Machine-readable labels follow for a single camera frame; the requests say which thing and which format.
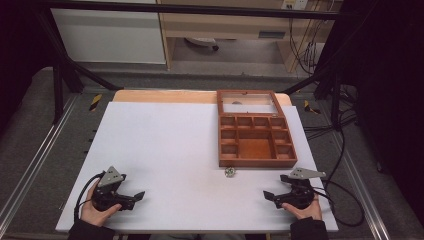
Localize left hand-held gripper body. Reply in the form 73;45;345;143
91;165;135;212

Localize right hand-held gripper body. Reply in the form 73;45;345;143
273;167;327;211

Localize brown wooden compartment box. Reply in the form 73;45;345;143
216;89;299;169

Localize person's right hand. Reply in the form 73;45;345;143
281;194;324;221

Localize person's left hand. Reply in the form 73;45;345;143
80;179;123;228

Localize white board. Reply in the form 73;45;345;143
55;101;340;234

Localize yellow black tape strip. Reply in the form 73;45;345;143
88;93;104;113
302;99;322;115

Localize light wooden table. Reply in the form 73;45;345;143
112;88;293;108

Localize white cabinet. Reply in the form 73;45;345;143
50;0;167;65

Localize dark curtain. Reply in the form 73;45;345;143
328;0;424;219
0;0;56;134

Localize office chair wheel base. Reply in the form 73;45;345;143
184;36;221;52

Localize light wooden desk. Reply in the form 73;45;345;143
156;0;344;73

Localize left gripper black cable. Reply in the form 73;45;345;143
73;171;107;224

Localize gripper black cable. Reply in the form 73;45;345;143
312;128;366;228
73;171;107;224

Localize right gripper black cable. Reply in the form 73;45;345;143
312;128;366;228

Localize aluminium rail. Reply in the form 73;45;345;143
0;94;80;228
333;133;392;240

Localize black floor cables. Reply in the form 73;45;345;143
302;83;359;141

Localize hanging black cables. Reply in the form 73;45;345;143
287;0;335;76

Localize white wall socket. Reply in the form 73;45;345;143
280;0;310;11

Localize black metal frame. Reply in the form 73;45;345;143
31;0;378;132

